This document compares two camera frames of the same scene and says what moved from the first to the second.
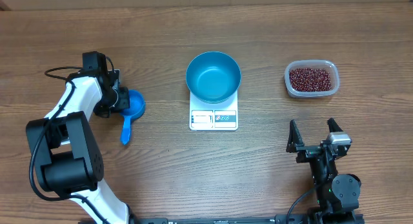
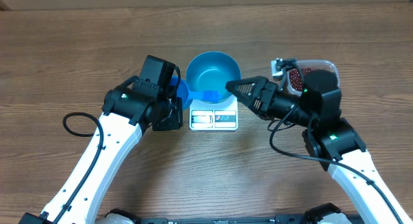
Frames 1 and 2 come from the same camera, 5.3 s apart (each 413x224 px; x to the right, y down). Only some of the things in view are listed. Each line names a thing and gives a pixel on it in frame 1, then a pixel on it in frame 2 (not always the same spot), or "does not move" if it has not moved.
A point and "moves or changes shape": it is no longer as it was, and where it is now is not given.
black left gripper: [124, 103] → [176, 121]
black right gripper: [296, 144] → [257, 91]
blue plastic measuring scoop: [137, 102] moves or changes shape
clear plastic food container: [311, 78] does not move
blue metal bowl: [213, 77] does not move
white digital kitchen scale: [222, 116] does not move
